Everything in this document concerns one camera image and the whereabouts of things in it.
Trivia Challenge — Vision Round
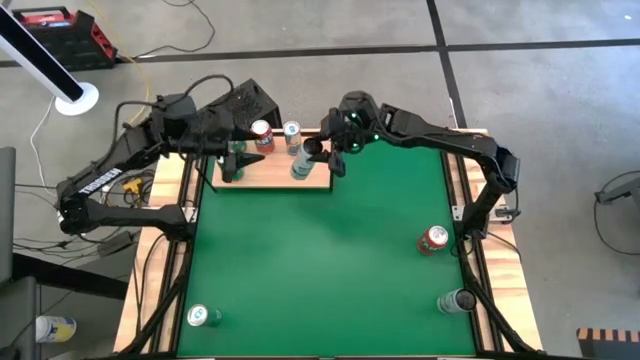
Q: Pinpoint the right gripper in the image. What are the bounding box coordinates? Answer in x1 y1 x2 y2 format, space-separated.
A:
309 90 386 179

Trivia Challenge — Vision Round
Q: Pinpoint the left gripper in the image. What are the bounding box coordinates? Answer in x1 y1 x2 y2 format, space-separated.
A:
189 107 266 184

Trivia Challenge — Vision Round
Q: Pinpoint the red Fanta can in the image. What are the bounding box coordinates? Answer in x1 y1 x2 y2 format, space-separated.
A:
416 225 450 257
249 118 276 155

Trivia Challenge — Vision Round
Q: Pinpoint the white Celsius can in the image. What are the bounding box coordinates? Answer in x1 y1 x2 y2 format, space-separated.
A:
436 287 477 315
289 137 325 182

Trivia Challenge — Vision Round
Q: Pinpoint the blue silver Red Bull can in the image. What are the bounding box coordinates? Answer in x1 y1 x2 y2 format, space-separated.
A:
282 120 303 157

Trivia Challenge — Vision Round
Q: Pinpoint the teal slim can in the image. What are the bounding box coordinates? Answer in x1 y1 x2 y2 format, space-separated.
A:
186 303 223 329

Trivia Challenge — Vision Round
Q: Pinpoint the wooden tray board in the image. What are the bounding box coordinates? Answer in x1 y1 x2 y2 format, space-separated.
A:
195 127 335 194

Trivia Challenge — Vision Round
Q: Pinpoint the black perforated computer case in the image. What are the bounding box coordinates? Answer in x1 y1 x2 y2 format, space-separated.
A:
219 78 282 131

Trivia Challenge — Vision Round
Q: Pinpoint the green table mat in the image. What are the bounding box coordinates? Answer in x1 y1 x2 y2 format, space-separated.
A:
177 138 477 357

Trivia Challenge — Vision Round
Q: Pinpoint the black power brick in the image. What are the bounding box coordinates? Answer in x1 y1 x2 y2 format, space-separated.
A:
97 232 134 257

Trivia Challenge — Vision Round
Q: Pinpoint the white stand with black panel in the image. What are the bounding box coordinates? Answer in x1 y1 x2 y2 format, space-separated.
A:
0 4 100 117

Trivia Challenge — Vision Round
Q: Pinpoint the grey power adapter box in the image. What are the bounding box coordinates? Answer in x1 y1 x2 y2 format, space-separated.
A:
492 205 521 222

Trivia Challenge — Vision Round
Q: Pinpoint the red black tool case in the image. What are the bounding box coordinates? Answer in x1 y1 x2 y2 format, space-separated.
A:
10 5 119 72

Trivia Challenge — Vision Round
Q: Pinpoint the white yellow wipes canister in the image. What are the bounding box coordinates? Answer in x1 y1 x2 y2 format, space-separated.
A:
34 315 78 345

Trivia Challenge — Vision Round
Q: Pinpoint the black orange striped box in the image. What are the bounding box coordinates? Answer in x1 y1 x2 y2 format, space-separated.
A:
576 327 640 360

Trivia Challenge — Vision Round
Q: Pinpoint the yellow cable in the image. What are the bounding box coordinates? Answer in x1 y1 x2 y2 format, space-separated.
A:
84 0 151 126

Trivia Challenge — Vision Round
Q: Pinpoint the black floor cable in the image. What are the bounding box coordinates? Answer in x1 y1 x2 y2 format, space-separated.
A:
133 0 217 60

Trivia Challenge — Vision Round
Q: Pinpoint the white cable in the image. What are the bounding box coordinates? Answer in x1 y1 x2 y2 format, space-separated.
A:
28 97 69 199

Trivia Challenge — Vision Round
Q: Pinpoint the black round wire stand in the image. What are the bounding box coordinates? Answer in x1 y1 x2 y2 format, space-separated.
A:
593 170 640 239

